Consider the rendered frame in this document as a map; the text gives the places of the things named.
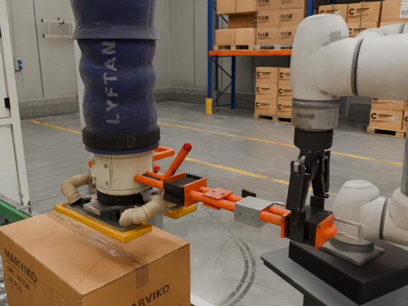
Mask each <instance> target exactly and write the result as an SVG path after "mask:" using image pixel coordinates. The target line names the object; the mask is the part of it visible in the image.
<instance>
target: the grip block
mask: <svg viewBox="0 0 408 306"><path fill-rule="evenodd" d="M202 186H204V187H206V178H205V177H200V176H197V175H192V174H188V173H187V174H186V176H185V172H182V173H179V174H176V175H173V176H170V177H167V178H164V179H163V200H165V201H168V202H171V203H175V204H177V205H180V206H183V205H184V203H185V207H189V206H191V205H193V204H195V203H197V202H199V201H197V200H194V199H190V198H189V193H190V192H191V191H197V192H199V190H200V188H201V187H202Z"/></svg>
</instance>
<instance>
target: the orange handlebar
mask: <svg viewBox="0 0 408 306"><path fill-rule="evenodd" d="M152 151H155V152H158V153H155V154H153V162H154V161H156V160H160V159H163V158H166V157H170V156H173V155H175V151H174V149H172V148H167V147H163V146H159V147H157V148H156V149H153V150H152ZM88 165H89V167H91V168H92V160H90V161H89V163H88ZM145 174H146V175H150V176H154V177H156V178H160V179H162V177H163V175H160V174H156V173H153V172H149V171H147V172H146V173H145ZM134 181H135V182H139V183H142V184H145V185H149V186H152V187H155V188H158V189H162V190H163V182H162V181H159V180H156V179H153V178H149V177H145V176H142V175H138V174H137V175H135V176H134ZM232 193H233V192H232V191H228V190H225V189H221V188H216V189H211V188H207V187H204V186H202V187H201V188H200V190H199V192H197V191H191V192H190V193H189V198H190V199H194V200H197V201H200V202H203V203H204V204H203V206H207V207H209V208H213V209H216V210H220V209H222V208H223V209H226V210H228V211H232V212H234V210H235V209H234V204H235V203H236V202H238V201H239V200H242V199H244V198H243V197H239V196H236V195H232ZM288 211H289V210H287V209H283V208H278V207H276V206H271V207H270V210H269V212H265V211H262V212H261V214H260V216H259V218H260V220H261V221H264V222H268V223H271V224H274V225H277V226H281V220H282V215H284V214H285V213H287V212H288ZM337 232H338V229H337V227H336V225H335V224H333V223H331V224H330V226H329V227H328V228H325V229H324V231H323V233H322V239H331V238H332V237H335V235H336V234H337Z"/></svg>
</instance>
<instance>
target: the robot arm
mask: <svg viewBox="0 0 408 306"><path fill-rule="evenodd" d="M290 84H291V88H292V93H293V100H292V113H291V124H292V125H293V126H295V128H294V145H295V146H296V147H297V148H299V149H300V152H299V156H298V161H291V163H290V170H291V173H290V181H289V186H288V194H287V202H286V207H285V208H286V209H287V210H290V211H291V217H290V235H289V239H290V240H293V241H295V242H299V243H303V242H304V234H305V218H306V210H304V205H305V201H306V198H307V194H308V189H309V186H310V182H311V184H312V189H313V195H311V196H310V206H313V207H315V208H320V209H324V202H325V198H326V199H327V198H328V197H329V194H326V192H327V193H328V192H329V190H330V189H329V185H330V154H331V151H329V150H327V149H330V148H331V147H332V143H333V128H335V127H337V125H338V116H339V106H340V97H343V96H364V97H371V98H376V99H383V100H398V101H408V22H407V23H399V24H392V25H385V26H382V27H380V28H371V29H366V30H363V31H362V32H360V33H359V34H358V35H356V36H355V37H354V38H349V28H348V26H347V24H346V22H345V21H344V19H343V18H342V16H341V15H334V14H321V15H313V16H309V17H307V18H305V19H304V20H303V21H301V22H300V23H299V25H298V27H297V30H296V34H295V36H294V41H293V48H292V52H291V61H290ZM307 174H309V175H307ZM333 215H334V217H339V218H342V219H345V220H350V221H352V222H357V223H363V224H364V227H363V230H362V242H358V241H357V240H353V239H349V238H347V237H343V236H340V235H335V237H332V238H331V239H328V241H327V242H326V243H324V244H323V246H321V247H320V248H319V249H320V250H324V251H327V252H329V253H332V254H334V255H336V256H339V257H341V258H343V259H345V260H348V261H350V262H351V263H353V264H355V265H362V264H363V263H364V262H366V261H368V260H370V259H372V258H374V257H376V256H379V255H383V254H384V252H385V251H384V249H382V248H380V247H377V246H374V240H385V241H388V242H391V243H395V244H398V245H403V246H407V247H408V118H407V131H406V142H405V149H404V161H403V174H402V181H401V186H400V187H399V188H397V189H396V190H395V191H394V192H393V194H392V198H391V199H390V198H387V197H384V196H383V195H380V191H379V189H378V188H377V187H376V186H375V185H374V184H372V183H370V182H368V181H365V180H350V181H347V182H345V183H344V185H343V186H342V188H341V189H340V190H339V192H338V194H337V196H336V198H335V201H334V205H333ZM333 224H335V225H336V227H337V229H338V231H340V232H343V233H347V234H351V235H353V236H358V230H359V227H357V226H353V225H349V224H346V223H342V222H338V221H335V220H334V222H333Z"/></svg>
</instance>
